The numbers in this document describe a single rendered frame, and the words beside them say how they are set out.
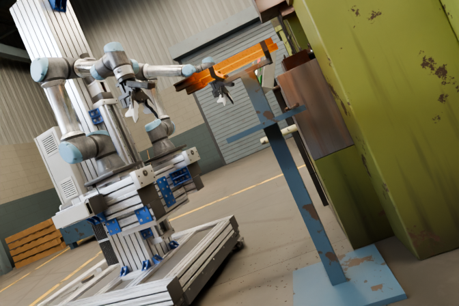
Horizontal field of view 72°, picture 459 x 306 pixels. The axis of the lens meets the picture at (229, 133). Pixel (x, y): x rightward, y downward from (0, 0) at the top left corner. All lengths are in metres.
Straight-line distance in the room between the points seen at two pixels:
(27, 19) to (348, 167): 2.04
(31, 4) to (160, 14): 8.65
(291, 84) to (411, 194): 0.69
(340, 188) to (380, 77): 0.56
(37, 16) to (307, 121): 1.70
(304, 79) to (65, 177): 1.53
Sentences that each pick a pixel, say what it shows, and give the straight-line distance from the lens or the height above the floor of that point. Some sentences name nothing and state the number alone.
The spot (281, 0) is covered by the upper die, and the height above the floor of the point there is 1.28.
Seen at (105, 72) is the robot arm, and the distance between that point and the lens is 1.46.
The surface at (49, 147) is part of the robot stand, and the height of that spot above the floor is 1.13.
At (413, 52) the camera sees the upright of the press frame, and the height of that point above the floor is 0.75.
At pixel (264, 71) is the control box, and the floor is 1.05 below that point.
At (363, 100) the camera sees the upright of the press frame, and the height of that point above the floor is 0.66.
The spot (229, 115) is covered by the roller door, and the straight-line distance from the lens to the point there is 9.76.
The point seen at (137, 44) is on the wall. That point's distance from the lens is 10.93.
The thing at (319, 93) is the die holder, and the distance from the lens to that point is 1.56.
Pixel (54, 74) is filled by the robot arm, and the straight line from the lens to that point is 1.75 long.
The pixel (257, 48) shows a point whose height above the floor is 0.99.
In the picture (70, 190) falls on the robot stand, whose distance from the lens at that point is 2.21.
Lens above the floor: 0.73
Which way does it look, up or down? 1 degrees up
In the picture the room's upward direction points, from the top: 24 degrees counter-clockwise
